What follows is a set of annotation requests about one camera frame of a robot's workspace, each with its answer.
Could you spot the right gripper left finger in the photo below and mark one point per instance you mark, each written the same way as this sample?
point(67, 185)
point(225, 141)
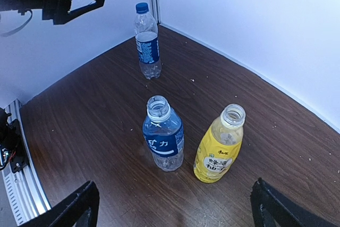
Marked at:
point(80, 208)

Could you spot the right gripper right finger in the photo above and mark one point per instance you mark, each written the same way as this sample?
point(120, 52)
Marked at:
point(272, 208)

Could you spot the yellow drink bottle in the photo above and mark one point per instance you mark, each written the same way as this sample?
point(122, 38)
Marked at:
point(221, 144)

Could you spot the clear bottle blue cap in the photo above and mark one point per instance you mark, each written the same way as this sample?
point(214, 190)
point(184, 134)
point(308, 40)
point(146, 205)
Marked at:
point(146, 38)

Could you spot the blue label bottle white cap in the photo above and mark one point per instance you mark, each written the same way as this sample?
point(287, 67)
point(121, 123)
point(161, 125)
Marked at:
point(163, 132)

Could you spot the front aluminium rail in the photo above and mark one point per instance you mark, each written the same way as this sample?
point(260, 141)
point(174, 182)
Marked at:
point(24, 191)

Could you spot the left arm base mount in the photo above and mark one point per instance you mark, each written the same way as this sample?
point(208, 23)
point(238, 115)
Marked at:
point(13, 152)

